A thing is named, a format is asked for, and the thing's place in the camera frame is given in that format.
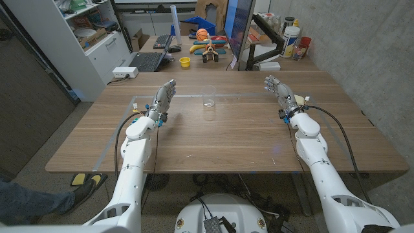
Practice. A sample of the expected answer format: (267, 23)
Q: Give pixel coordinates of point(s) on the clear plastic cup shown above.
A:
(208, 97)

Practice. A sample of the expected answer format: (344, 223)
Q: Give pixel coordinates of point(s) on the open cardboard box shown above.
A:
(139, 40)

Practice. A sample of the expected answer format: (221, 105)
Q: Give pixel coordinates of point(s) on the blue plastic bin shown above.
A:
(202, 24)

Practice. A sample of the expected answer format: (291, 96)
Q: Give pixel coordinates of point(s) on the black keyboard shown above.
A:
(161, 42)

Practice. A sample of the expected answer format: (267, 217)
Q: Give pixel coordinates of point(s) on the pale yellow sponge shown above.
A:
(300, 99)

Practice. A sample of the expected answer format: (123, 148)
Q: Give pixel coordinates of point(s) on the red bowl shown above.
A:
(221, 39)

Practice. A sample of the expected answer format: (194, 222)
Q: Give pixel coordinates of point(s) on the red plastic cup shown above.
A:
(305, 42)

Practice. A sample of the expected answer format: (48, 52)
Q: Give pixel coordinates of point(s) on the wooden toy airplane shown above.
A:
(210, 50)

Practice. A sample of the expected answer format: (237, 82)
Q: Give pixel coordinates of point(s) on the white cylindrical container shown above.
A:
(289, 42)

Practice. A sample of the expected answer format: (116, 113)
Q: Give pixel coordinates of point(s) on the black lid jar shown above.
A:
(288, 23)

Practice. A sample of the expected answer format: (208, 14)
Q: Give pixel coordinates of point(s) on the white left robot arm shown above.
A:
(132, 181)

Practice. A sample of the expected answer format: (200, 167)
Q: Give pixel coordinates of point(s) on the white paper note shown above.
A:
(233, 62)

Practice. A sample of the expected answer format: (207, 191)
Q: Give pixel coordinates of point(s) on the person leg in jeans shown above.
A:
(29, 204)

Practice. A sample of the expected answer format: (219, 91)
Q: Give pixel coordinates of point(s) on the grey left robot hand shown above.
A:
(163, 97)

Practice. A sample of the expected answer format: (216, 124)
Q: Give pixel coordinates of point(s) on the brown cardboard sheet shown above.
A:
(203, 9)

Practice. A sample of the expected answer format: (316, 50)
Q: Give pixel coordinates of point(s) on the yellow toy banana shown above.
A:
(195, 48)

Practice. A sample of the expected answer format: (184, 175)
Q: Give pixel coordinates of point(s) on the black computer mouse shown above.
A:
(174, 49)

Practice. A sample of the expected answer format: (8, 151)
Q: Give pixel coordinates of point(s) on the small orange basketball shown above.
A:
(202, 34)

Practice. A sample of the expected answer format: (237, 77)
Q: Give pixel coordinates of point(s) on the black laptop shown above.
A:
(147, 61)

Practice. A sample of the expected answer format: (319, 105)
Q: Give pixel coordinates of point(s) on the white shelf cabinet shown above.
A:
(81, 64)

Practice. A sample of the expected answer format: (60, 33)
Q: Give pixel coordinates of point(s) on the white paper roll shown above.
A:
(176, 26)

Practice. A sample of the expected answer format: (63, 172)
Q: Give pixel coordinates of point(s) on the black framed whiteboard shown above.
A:
(145, 9)

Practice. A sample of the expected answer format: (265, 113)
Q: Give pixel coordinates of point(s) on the black round fan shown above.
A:
(157, 182)

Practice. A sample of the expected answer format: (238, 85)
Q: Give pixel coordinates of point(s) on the white power strip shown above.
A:
(124, 72)

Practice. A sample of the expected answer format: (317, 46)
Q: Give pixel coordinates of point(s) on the black computer monitor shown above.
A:
(237, 26)

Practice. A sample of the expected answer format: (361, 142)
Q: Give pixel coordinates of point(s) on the flat white box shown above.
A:
(269, 66)

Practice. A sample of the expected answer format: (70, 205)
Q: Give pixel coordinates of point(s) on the grey table leg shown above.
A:
(300, 194)

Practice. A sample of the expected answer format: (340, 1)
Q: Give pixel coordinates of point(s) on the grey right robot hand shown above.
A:
(284, 95)

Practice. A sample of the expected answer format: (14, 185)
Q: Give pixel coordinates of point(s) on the yellow black slipper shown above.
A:
(77, 179)
(98, 178)

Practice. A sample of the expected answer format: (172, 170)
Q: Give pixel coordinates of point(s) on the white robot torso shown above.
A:
(223, 207)

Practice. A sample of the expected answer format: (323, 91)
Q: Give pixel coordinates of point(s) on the cardboard box with print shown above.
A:
(93, 38)

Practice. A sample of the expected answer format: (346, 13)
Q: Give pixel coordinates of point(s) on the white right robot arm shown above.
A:
(326, 184)

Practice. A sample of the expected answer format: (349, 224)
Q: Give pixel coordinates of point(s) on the clear glass jar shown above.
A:
(299, 52)

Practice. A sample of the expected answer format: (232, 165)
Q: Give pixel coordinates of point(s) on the black shoe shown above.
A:
(81, 194)

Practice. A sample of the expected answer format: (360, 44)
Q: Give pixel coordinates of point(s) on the small yellow cup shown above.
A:
(185, 62)

